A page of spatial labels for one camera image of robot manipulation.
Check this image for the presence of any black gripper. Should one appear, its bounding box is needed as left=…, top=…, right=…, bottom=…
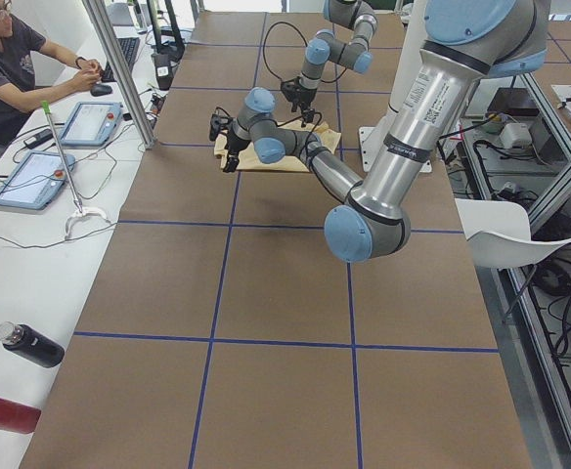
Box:
left=209, top=110, right=250, bottom=173
left=280, top=77, right=317, bottom=127

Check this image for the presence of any beige long-sleeve printed shirt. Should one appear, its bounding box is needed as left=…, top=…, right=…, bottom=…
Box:
left=213, top=119, right=341, bottom=175

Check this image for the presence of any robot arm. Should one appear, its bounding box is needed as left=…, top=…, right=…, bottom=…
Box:
left=209, top=1, right=550, bottom=262
left=281, top=0, right=378, bottom=126

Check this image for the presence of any far blue teach pendant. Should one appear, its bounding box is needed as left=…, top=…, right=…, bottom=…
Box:
left=60, top=102, right=123, bottom=148

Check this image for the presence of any blue teach pendant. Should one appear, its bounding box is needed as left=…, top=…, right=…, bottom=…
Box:
left=0, top=150, right=66, bottom=210
left=60, top=102, right=123, bottom=148

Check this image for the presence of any black computer mouse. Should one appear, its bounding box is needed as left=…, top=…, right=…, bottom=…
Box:
left=90, top=83, right=112, bottom=97

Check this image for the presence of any black keyboard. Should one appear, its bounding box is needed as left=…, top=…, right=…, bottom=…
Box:
left=101, top=36, right=142, bottom=83

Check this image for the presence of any reacher grabber stick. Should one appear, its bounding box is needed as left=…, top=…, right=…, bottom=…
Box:
left=41, top=101, right=111, bottom=240

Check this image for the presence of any brown paper table cover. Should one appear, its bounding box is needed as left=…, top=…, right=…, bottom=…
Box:
left=22, top=13, right=531, bottom=468

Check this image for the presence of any near blue teach pendant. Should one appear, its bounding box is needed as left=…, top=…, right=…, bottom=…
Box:
left=0, top=150, right=66, bottom=210

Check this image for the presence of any white plastic chair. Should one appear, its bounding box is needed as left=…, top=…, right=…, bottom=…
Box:
left=455, top=198, right=571, bottom=269

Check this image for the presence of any seated person dark shirt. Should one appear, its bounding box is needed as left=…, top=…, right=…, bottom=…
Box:
left=0, top=1, right=103, bottom=147

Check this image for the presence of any black water bottle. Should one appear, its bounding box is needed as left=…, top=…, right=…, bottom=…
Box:
left=0, top=321, right=65, bottom=368

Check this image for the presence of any red water bottle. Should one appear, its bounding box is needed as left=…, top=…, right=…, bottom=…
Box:
left=0, top=398, right=41, bottom=434

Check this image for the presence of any grey aluminium frame post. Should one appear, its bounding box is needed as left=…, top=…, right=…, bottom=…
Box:
left=81, top=0, right=155, bottom=149

